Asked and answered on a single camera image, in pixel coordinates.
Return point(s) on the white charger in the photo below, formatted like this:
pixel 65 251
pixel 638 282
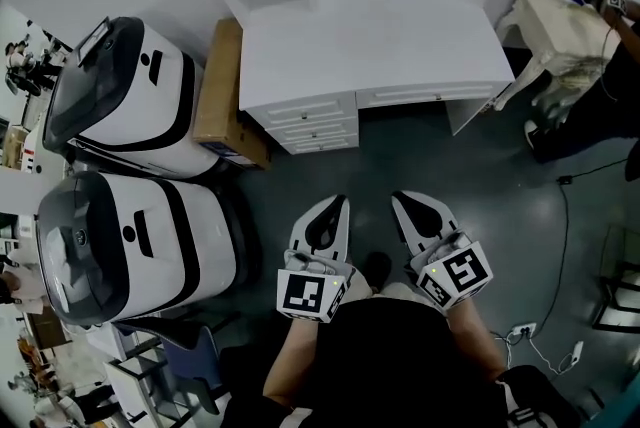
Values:
pixel 577 352

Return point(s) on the white ornate dressing table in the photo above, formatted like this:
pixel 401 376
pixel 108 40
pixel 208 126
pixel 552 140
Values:
pixel 550 16

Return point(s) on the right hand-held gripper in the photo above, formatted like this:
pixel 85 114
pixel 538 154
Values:
pixel 460 276

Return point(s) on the white power strip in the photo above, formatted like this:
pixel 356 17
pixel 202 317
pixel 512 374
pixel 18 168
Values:
pixel 523 329

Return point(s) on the white black delivery robot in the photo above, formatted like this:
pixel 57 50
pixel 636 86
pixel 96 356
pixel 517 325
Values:
pixel 200 241
pixel 150 116

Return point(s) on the person's right black shoe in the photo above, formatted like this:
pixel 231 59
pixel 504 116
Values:
pixel 377 268

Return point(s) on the black metal frame table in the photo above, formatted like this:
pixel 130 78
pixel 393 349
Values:
pixel 617 286

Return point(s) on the person's beige shorts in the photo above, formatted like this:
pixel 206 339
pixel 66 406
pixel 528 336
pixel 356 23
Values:
pixel 400 292

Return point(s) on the person's black shirt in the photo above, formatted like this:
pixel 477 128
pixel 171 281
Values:
pixel 390 366

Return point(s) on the person's left forearm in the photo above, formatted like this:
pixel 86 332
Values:
pixel 290 361

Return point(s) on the blue chair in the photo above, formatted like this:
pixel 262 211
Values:
pixel 195 356

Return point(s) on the white desk with drawers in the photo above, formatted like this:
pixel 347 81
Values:
pixel 375 41

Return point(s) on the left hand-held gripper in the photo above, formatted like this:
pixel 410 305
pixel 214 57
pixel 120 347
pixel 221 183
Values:
pixel 305 296

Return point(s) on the person's right forearm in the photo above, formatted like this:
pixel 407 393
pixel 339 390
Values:
pixel 475 341

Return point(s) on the brown cardboard box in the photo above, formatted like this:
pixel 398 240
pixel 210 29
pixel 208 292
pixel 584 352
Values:
pixel 220 86

